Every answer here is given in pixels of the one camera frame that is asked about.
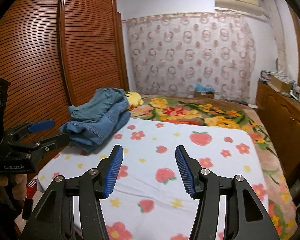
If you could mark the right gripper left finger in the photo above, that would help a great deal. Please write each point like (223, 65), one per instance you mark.
(53, 216)

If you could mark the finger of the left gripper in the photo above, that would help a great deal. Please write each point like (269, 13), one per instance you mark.
(53, 143)
(41, 126)

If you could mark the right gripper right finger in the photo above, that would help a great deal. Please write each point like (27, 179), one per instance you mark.
(245, 215)

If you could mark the person's left hand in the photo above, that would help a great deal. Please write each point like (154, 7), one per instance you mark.
(19, 186)

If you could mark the folded blue denim jeans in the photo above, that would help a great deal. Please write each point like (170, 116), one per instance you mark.
(92, 123)

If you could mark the brown louvered wardrobe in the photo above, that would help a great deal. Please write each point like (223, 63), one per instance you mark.
(56, 53)

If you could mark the yellow plush toy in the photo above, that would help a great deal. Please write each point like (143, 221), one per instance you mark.
(134, 99)

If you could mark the white floral strawberry blanket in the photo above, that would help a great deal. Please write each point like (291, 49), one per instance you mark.
(149, 200)

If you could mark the wooden sideboard cabinet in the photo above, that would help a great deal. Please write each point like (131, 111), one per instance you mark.
(281, 118)

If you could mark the blue item on box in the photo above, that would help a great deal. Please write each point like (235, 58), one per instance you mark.
(201, 91)

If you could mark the cardboard box on cabinet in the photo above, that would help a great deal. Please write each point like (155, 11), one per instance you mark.
(282, 83)

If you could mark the circle patterned sheer curtain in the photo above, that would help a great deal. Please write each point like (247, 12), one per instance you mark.
(174, 54)

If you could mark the wall air conditioner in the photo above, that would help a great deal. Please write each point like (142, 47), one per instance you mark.
(249, 6)

